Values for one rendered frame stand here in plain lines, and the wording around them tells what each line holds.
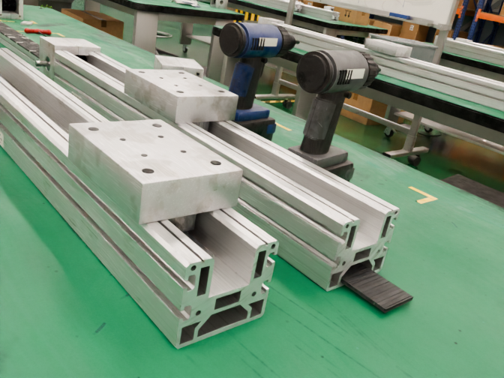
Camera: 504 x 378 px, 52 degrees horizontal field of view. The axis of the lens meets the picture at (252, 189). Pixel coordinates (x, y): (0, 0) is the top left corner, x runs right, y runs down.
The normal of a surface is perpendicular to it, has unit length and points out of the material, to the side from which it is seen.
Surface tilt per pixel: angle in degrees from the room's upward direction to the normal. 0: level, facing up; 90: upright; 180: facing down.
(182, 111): 90
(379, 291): 0
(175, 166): 0
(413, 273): 0
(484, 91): 90
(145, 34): 90
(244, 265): 90
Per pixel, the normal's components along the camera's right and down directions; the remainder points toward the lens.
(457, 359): 0.17, -0.91
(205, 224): -0.76, 0.13
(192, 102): 0.62, 0.40
